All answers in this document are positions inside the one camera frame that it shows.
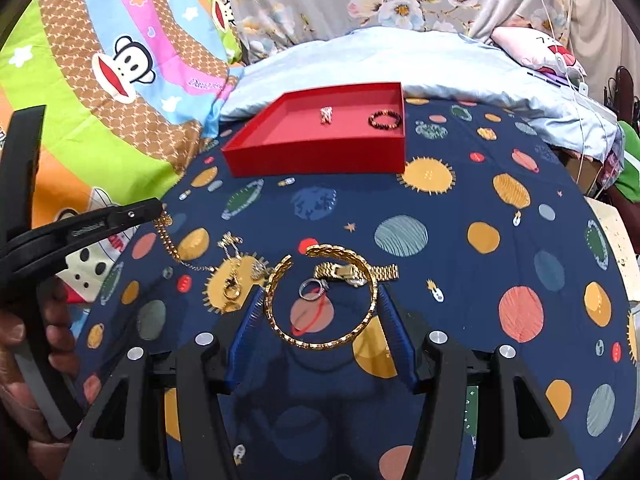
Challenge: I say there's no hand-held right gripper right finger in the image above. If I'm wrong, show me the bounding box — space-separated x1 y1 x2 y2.
377 282 587 480

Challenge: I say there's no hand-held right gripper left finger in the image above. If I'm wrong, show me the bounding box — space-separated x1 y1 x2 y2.
60 285 266 480

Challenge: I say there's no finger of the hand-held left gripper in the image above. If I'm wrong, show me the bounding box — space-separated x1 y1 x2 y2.
62 198 166 262
0 105 47 256

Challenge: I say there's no thick gold chain bracelet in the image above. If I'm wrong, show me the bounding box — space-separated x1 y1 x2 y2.
154 212 221 273

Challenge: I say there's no thin gold pendant necklace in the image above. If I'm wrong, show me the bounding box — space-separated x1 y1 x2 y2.
217 232 266 313

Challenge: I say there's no gold bangle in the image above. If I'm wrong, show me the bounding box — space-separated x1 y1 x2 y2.
263 246 379 352

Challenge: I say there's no gold watch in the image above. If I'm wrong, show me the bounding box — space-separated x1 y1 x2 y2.
314 261 400 288

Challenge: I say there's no red tray box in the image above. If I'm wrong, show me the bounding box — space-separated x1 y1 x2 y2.
221 81 407 178

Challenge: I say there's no person's left hand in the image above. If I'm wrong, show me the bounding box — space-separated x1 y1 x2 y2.
0 280 83 480

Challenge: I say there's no navy planet print blanket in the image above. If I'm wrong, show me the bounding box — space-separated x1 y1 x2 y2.
75 95 640 480

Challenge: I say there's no cartoon monkey blanket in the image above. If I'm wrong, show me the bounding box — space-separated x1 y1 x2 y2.
0 0 246 311

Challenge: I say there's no light blue quilt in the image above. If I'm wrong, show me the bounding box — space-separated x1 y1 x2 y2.
220 27 626 161

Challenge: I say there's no green cloth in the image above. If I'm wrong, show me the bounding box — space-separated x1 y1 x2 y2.
611 120 640 203

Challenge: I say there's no purple flat item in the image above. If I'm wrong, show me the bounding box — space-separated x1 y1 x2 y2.
530 70 571 88

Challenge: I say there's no pink plush pillow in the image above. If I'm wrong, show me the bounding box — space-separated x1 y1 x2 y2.
492 26 588 78

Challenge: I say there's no beige curtain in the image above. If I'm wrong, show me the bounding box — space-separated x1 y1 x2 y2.
567 0 640 98

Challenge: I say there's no dark bead bracelet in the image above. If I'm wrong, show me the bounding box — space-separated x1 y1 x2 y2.
369 111 402 130

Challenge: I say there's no white cable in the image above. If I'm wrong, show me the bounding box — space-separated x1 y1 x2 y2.
530 0 618 196

